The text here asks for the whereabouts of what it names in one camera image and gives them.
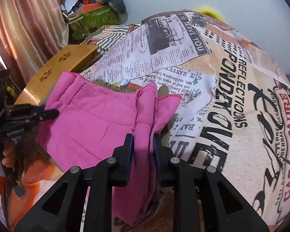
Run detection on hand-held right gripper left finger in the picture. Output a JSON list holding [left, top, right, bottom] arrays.
[[13, 133, 136, 232]]

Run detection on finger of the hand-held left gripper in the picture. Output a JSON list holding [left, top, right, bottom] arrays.
[[32, 106, 60, 122]]

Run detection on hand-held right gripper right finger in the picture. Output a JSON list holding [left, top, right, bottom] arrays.
[[153, 133, 269, 232]]

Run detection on pink pants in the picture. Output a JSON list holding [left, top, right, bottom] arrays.
[[36, 71, 183, 226]]

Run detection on person's left hand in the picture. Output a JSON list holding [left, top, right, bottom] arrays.
[[2, 140, 17, 168]]

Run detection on wooden furniture with flower cutouts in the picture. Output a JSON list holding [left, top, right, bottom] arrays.
[[14, 44, 99, 105]]

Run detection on person's orange clothing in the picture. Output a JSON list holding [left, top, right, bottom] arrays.
[[0, 147, 72, 231]]

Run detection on newspaper print bed sheet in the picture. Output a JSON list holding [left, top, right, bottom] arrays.
[[80, 11, 290, 232]]

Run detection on pink curtain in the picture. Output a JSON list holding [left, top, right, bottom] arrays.
[[0, 0, 70, 83]]

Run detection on striped cloth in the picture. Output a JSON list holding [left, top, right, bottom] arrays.
[[97, 25, 136, 54]]

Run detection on green patterned bag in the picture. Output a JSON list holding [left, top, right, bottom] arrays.
[[66, 3, 121, 44]]

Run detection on orange box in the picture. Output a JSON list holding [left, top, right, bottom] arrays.
[[81, 0, 104, 14]]

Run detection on grey cushion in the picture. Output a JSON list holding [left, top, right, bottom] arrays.
[[86, 0, 128, 23]]

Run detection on yellow round object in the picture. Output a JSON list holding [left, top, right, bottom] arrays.
[[196, 5, 225, 21]]

